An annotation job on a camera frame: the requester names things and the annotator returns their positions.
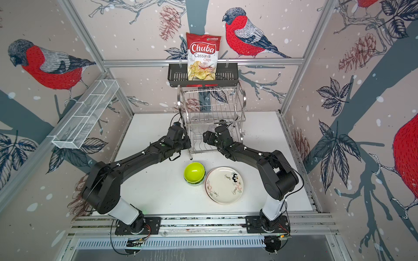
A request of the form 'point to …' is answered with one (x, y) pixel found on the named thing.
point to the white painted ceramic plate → (223, 185)
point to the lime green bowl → (194, 172)
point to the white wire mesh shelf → (86, 116)
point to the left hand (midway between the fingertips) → (190, 140)
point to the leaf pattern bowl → (196, 184)
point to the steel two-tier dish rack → (202, 111)
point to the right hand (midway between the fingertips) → (205, 138)
